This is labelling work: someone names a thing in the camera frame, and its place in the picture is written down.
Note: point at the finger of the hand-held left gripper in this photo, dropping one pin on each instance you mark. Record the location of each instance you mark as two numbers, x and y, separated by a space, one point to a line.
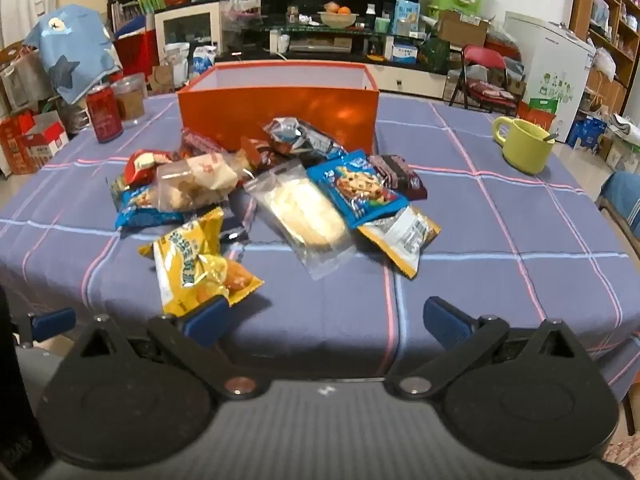
52 322

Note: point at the clear plastic jar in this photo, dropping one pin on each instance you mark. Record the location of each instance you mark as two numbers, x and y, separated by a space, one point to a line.
130 102

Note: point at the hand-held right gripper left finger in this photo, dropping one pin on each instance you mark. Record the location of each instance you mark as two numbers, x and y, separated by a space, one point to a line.
205 321

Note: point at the blue fabric chair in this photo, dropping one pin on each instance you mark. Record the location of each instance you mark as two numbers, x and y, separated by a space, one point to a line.
622 200

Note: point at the orange-brown snack packet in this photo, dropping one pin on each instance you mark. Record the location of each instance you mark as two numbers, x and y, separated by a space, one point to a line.
260 152

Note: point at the yellow snack packet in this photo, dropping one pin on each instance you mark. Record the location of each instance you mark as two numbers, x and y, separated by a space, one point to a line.
190 260

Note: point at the dark green bag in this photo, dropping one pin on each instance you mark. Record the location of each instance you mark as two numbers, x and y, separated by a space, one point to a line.
435 55

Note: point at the blue cookie packet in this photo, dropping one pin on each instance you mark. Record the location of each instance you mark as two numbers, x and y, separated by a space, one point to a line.
355 185

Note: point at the pale round fruit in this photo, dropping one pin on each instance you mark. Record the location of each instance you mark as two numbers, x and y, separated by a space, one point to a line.
331 7

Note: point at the blue shark plush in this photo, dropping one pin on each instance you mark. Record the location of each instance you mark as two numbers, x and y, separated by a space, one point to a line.
70 50

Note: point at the red cracker snack packet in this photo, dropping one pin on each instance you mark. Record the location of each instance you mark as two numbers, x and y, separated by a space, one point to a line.
142 162

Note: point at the green cracker packet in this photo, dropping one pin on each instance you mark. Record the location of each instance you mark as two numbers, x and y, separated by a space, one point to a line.
117 187

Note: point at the blue milk carton box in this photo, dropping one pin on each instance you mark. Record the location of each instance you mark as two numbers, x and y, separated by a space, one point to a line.
406 15

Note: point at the metal spoon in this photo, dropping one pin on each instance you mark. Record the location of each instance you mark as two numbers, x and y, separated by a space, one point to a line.
551 136

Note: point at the yellow-green mug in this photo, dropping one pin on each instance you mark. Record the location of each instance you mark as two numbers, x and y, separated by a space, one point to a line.
525 152

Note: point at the clear white bread packet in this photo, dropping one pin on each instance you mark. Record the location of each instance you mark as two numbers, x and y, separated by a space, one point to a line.
305 215

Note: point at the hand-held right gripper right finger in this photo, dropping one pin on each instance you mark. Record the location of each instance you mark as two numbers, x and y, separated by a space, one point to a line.
445 319

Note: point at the blue cracker snack packet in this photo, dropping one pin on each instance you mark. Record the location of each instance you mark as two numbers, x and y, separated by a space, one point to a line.
140 210

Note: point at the fruit bowl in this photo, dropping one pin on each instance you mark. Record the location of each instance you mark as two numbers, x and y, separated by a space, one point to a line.
337 20

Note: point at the dark brown chocolate packet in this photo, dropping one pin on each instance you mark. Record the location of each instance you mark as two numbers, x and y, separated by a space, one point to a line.
400 175

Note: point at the navy snack packet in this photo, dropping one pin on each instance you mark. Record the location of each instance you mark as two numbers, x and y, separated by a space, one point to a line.
237 225

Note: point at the orange cardboard box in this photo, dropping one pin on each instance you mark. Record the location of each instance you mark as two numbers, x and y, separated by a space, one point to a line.
280 110

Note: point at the red soda can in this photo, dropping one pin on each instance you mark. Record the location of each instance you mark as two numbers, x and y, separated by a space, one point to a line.
105 112

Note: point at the white and blue bag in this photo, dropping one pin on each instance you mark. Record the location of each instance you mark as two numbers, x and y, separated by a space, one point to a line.
204 62

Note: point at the wooden shelf unit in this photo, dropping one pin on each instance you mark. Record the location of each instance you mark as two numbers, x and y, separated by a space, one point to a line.
582 10

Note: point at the brown cardboard box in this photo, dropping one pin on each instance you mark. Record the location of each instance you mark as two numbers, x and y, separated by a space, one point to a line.
465 30

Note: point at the beige snack packet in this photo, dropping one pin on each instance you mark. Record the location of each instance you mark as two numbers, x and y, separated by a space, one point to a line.
400 240

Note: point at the white television stand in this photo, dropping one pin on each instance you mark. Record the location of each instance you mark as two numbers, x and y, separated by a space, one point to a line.
400 80

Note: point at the red and white carton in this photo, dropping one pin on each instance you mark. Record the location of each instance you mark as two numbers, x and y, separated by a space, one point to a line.
30 145

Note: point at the silver foil snack packet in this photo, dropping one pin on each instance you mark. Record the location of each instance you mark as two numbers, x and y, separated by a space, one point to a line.
300 135

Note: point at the clear red dates packet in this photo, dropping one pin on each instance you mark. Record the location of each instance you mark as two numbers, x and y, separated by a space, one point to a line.
200 142

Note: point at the white glass-door cabinet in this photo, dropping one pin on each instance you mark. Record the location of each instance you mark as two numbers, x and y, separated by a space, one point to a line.
187 30

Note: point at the clear pastry packet red trim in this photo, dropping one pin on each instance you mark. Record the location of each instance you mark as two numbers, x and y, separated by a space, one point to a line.
195 182

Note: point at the red folding chair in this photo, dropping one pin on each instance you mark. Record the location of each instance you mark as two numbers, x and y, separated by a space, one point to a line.
482 55

